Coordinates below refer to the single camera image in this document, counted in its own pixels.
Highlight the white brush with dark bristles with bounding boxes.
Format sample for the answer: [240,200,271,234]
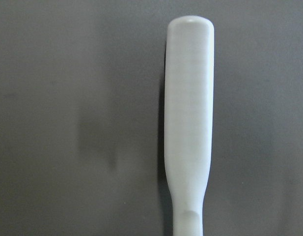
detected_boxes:
[164,16,214,236]

